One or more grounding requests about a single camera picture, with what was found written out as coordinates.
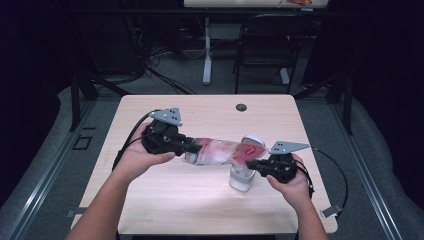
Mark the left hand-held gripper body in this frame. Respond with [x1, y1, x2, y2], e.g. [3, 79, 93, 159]
[141, 107, 194, 156]

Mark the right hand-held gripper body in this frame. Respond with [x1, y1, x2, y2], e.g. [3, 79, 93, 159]
[261, 140, 311, 184]

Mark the white container with hinged lid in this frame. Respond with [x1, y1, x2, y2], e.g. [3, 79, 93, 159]
[228, 134, 267, 193]

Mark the red and white refill pouch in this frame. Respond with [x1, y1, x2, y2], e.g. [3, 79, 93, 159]
[181, 137, 270, 167]

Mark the person's right hand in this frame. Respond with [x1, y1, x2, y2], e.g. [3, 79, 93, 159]
[266, 153, 314, 209]

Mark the person's left hand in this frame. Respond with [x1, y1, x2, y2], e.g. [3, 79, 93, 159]
[114, 122, 177, 179]

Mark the white desk leg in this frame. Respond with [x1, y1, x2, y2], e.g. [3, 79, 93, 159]
[202, 17, 214, 86]

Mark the black metal stand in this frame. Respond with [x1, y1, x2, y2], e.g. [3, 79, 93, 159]
[293, 70, 354, 136]
[68, 70, 132, 133]

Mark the white desk foot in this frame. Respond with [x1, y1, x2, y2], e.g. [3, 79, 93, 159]
[279, 67, 291, 85]

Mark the grey tape strip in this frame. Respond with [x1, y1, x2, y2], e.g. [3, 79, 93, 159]
[65, 206, 88, 219]

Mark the black folding chair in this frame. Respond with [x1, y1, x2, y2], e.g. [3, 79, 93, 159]
[232, 13, 315, 95]

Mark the dark curtain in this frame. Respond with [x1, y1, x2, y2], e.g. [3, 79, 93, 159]
[349, 0, 424, 209]
[0, 0, 74, 211]

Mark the right hand-held gripper cable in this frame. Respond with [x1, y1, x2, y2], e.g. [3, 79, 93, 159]
[293, 162, 315, 200]

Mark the hand-held gripper cable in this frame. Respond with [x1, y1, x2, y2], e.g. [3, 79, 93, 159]
[111, 109, 162, 172]
[293, 162, 315, 200]

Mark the left hand-held gripper cable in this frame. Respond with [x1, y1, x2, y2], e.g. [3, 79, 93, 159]
[111, 109, 162, 172]

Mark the thin black looped cable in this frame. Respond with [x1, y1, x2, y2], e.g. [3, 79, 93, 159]
[311, 147, 350, 214]

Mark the tangle of black floor cables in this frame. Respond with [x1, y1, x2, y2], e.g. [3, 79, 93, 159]
[125, 16, 198, 96]

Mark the aluminium floor rail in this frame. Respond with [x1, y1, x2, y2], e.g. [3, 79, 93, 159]
[329, 101, 405, 240]
[3, 99, 97, 240]

